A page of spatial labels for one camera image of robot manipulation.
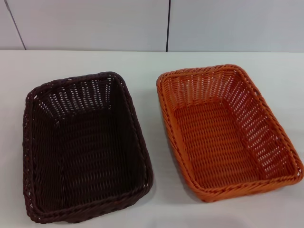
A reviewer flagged dark brown woven basket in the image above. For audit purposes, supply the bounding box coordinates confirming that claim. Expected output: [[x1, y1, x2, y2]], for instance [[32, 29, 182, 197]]
[[22, 70, 154, 225]]

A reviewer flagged black wall seam strip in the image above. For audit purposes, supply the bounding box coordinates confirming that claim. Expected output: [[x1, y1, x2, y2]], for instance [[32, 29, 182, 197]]
[[165, 0, 173, 52]]

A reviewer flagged gray wall seam strip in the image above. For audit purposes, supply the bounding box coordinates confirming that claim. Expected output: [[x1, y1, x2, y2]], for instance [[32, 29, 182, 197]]
[[5, 0, 26, 50]]

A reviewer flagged orange woven basket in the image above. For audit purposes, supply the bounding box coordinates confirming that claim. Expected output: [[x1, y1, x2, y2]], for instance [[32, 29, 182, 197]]
[[156, 63, 304, 204]]

